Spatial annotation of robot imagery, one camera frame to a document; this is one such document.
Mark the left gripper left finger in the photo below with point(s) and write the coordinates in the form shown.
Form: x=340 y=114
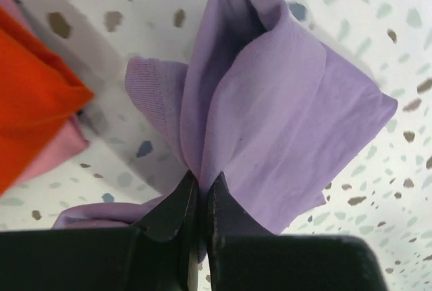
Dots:
x=156 y=252

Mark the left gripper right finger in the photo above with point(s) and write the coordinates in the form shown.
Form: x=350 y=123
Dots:
x=243 y=255

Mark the lavender t shirt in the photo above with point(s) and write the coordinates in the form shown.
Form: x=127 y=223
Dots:
x=263 y=102

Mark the orange folded t shirt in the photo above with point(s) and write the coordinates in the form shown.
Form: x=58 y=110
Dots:
x=39 y=93

